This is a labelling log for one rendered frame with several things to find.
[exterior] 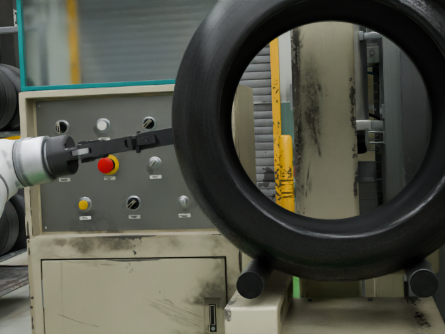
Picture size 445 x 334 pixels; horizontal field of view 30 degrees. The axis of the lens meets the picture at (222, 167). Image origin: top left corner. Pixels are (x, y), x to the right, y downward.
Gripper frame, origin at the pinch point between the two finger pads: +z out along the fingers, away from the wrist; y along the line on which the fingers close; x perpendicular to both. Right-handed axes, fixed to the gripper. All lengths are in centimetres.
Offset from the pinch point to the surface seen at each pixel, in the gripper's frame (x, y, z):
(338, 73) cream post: -6.8, 24.8, 33.4
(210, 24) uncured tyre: -16.7, -10.5, 14.6
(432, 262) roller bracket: 34, 22, 46
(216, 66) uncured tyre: -9.5, -13.0, 14.8
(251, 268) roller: 24.5, -8.8, 14.1
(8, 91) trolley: -51, 347, -172
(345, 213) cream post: 21.6, 24.7, 30.0
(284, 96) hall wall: -39, 899, -45
